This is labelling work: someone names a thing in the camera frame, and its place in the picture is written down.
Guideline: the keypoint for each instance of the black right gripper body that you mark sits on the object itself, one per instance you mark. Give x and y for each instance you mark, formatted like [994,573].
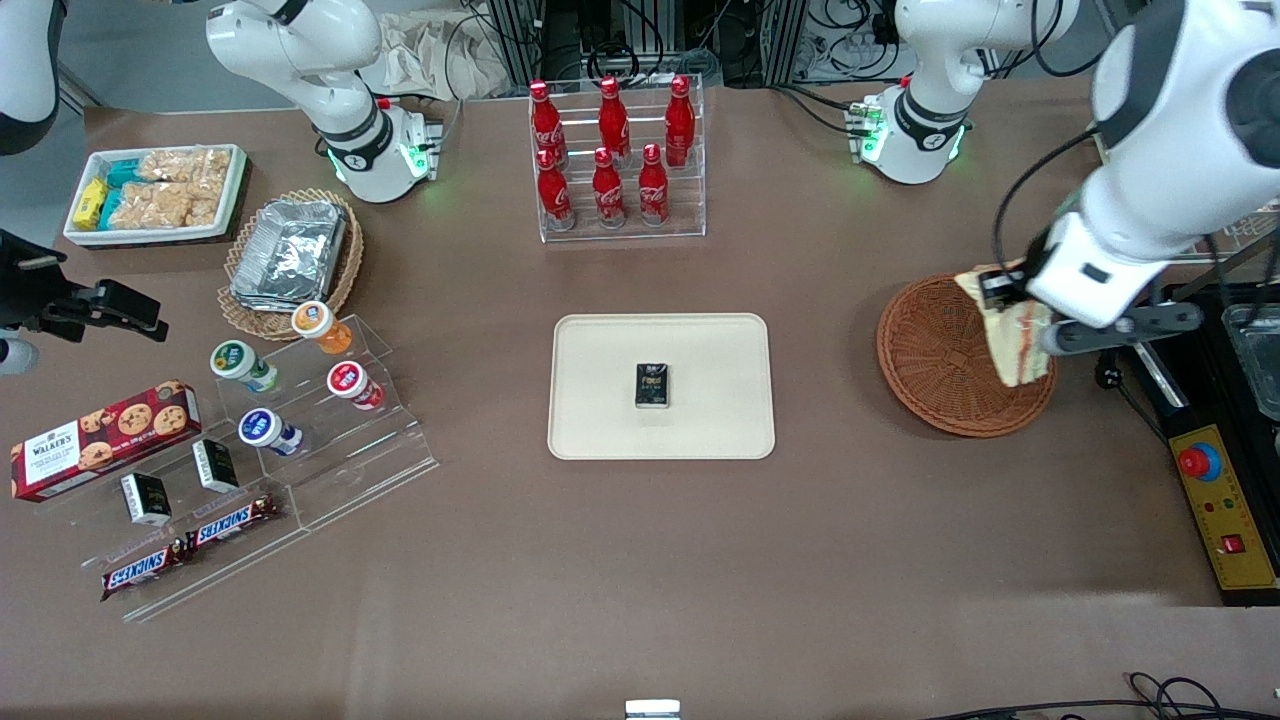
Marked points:
[28,290]

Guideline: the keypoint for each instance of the triangle sandwich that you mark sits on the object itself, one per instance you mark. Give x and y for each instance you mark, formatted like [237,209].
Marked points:
[1020,350]

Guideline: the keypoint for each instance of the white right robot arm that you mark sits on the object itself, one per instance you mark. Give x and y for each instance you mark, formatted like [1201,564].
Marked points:
[350,150]

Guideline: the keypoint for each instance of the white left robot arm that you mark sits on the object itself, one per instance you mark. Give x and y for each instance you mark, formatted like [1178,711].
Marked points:
[1180,120]

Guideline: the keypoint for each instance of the round brown wicker basket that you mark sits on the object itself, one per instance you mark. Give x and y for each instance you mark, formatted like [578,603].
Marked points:
[940,370]

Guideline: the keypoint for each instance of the oval tan wicker basket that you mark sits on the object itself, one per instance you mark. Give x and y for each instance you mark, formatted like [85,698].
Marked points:
[250,322]

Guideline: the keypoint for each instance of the cream rectangular tray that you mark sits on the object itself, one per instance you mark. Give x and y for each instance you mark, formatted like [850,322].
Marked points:
[600,400]

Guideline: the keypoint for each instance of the yellow snack packet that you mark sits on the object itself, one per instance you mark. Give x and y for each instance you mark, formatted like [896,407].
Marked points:
[90,204]

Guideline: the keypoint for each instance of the teal snack packet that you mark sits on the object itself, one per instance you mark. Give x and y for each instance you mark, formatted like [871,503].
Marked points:
[124,172]
[111,208]

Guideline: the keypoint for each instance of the clear bag of rice crackers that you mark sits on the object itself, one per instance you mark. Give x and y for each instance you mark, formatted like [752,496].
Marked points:
[185,166]
[165,205]

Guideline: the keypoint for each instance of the green lid yogurt cup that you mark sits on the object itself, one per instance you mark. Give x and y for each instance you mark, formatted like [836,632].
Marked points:
[238,362]

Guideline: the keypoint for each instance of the red Walkers cookie box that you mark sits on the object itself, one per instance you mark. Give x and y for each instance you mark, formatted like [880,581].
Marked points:
[100,440]

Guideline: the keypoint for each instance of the white rectangular snack bin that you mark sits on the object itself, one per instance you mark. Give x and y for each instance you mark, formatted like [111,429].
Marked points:
[235,190]

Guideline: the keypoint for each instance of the stack of foil trays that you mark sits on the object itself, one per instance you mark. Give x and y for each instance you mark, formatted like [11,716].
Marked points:
[290,250]

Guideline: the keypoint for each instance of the shiny metal pan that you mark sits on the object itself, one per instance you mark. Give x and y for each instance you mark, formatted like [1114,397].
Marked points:
[1255,360]

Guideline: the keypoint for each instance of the small black snack box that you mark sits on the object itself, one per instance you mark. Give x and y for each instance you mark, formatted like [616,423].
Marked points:
[215,466]
[146,498]

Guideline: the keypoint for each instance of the blue lid yogurt cup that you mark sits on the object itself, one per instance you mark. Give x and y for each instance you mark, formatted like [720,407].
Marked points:
[264,428]

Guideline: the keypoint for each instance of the orange lid yogurt cup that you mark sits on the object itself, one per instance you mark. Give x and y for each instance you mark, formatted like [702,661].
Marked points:
[318,324]

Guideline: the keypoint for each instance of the red lid yogurt cup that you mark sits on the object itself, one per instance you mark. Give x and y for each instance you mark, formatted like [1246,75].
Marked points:
[350,382]

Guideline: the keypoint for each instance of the Snickers chocolate bar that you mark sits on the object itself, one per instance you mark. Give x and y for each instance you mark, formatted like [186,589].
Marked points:
[230,522]
[140,572]

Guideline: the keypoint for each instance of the clear acrylic stepped stand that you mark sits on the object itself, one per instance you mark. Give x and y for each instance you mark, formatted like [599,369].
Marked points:
[380,440]

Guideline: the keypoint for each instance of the clear acrylic bottle rack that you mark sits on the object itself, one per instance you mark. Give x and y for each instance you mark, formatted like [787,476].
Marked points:
[690,200]

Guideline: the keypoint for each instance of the red Coca-Cola bottle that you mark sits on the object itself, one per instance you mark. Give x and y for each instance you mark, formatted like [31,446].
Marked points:
[555,195]
[653,192]
[608,195]
[545,120]
[680,125]
[613,120]

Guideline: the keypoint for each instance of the black snack packet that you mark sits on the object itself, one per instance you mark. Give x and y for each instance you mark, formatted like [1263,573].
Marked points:
[652,386]

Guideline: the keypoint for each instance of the beige cloth bag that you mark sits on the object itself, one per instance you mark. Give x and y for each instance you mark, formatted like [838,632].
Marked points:
[420,60]

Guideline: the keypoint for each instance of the small white device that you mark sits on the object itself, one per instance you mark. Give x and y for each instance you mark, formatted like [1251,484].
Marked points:
[652,710]

